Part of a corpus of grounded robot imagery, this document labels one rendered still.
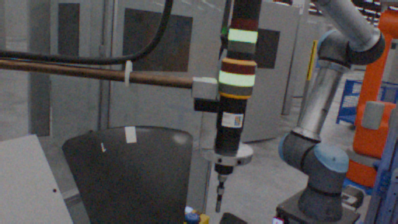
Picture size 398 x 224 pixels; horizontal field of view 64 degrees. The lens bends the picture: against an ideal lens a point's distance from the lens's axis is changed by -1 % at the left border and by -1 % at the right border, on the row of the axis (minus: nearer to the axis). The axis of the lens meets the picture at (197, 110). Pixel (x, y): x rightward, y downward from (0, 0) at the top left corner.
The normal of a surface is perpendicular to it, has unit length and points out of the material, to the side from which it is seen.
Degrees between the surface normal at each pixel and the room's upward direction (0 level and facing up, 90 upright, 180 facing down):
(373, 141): 90
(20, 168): 50
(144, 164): 41
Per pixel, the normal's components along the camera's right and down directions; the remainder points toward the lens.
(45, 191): 0.71, -0.45
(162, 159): 0.21, -0.60
